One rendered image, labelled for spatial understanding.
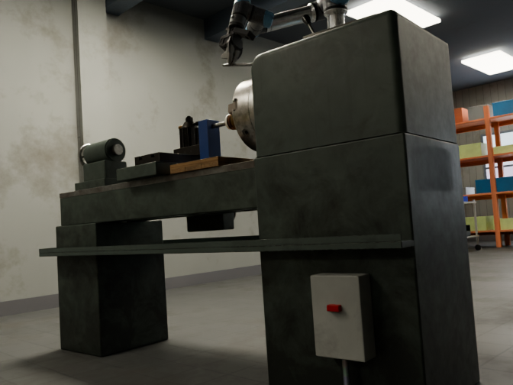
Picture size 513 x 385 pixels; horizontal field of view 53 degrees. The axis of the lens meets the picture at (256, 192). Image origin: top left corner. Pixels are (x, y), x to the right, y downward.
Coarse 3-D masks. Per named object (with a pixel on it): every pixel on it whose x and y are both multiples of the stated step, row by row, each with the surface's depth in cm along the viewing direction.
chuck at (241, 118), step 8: (248, 80) 213; (240, 88) 211; (248, 88) 207; (240, 96) 208; (248, 96) 205; (240, 104) 207; (232, 112) 210; (240, 112) 207; (248, 112) 204; (240, 120) 208; (248, 120) 205; (240, 128) 209; (248, 128) 207; (240, 136) 212; (248, 136) 210; (248, 144) 214
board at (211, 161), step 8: (200, 160) 218; (208, 160) 215; (216, 160) 212; (224, 160) 215; (232, 160) 218; (240, 160) 223; (248, 160) 226; (176, 168) 228; (184, 168) 225; (192, 168) 221; (200, 168) 218
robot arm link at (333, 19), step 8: (320, 0) 255; (328, 0) 247; (336, 0) 244; (344, 0) 245; (320, 8) 257; (328, 8) 247; (336, 8) 246; (344, 8) 247; (328, 16) 249; (336, 16) 247; (344, 16) 250; (328, 24) 249; (336, 24) 247
